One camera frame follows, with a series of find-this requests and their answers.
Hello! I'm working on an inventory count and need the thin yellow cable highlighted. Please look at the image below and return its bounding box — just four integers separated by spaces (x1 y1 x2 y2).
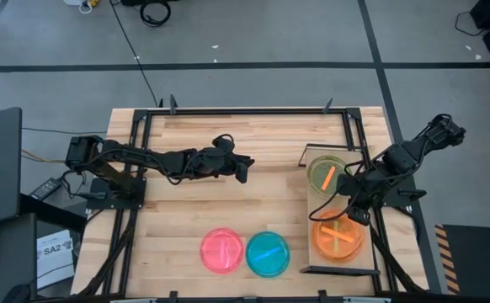
20 147 68 166

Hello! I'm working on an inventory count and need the thin grey cable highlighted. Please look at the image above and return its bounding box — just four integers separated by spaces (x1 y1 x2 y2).
20 126 108 136

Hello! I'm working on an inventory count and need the translucent blue plastic plate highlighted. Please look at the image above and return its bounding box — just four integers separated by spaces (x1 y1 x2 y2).
244 230 291 279

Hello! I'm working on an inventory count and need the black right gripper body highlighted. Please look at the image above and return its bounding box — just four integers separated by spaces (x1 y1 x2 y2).
352 174 383 210

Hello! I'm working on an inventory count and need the long black floor cable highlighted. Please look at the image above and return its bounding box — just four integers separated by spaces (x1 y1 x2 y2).
109 0 162 109

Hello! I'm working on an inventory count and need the black power adapter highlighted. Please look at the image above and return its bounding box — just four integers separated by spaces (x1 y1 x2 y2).
29 177 63 201

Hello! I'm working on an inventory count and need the translucent pink plastic plate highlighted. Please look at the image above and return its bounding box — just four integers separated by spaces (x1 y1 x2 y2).
199 227 245 275

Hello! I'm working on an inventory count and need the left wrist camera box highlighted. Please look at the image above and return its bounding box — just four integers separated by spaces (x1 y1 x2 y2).
213 133 237 155

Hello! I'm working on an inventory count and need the black aluminium table frame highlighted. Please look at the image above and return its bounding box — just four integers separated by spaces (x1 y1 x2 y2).
78 107 429 303

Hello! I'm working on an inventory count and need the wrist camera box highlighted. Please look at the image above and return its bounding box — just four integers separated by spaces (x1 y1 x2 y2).
337 173 355 197
213 133 237 155

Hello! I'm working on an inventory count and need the dark grey cabinet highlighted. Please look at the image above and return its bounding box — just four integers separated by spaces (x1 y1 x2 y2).
0 212 38 303

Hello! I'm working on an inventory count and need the coiled black cable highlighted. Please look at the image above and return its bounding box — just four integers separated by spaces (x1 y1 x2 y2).
138 0 173 29

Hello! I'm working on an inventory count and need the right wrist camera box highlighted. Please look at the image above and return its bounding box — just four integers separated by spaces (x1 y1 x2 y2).
337 173 355 197

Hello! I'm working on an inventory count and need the black platform with hazard stripes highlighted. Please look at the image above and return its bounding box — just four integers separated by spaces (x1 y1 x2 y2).
434 223 490 295

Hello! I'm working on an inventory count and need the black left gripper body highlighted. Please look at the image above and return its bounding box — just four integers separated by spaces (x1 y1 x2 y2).
198 146 240 177

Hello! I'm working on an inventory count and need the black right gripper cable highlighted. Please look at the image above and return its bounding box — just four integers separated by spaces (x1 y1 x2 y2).
307 162 358 223

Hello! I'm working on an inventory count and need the translucent yellow plastic plate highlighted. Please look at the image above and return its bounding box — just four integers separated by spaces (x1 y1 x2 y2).
312 209 365 264

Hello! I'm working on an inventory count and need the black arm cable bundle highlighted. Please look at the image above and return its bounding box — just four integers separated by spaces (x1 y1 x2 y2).
78 208 139 298
369 225 425 294

